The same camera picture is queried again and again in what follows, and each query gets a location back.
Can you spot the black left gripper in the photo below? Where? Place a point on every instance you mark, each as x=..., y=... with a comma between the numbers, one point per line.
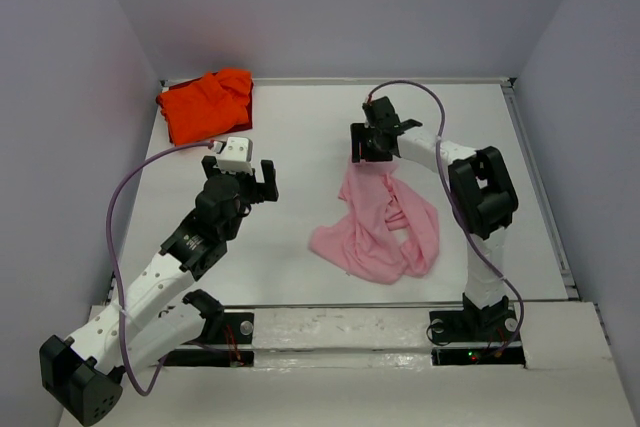
x=259, y=191

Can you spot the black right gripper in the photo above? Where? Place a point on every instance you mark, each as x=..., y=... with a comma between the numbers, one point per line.
x=360, y=150

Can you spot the pink t shirt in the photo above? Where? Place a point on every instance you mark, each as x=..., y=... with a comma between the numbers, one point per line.
x=389, y=231

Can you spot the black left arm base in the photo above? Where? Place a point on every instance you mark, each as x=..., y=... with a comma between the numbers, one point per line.
x=225, y=344

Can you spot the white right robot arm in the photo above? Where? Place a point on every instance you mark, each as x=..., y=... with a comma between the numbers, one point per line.
x=478, y=188

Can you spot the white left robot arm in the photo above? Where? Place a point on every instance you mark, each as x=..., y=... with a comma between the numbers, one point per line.
x=161, y=308

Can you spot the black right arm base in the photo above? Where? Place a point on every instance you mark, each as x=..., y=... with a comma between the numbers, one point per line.
x=455, y=343

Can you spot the orange t shirt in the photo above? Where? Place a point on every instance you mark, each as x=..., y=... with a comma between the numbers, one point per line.
x=207, y=104

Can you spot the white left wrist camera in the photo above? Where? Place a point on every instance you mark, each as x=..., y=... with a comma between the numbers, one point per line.
x=236, y=155

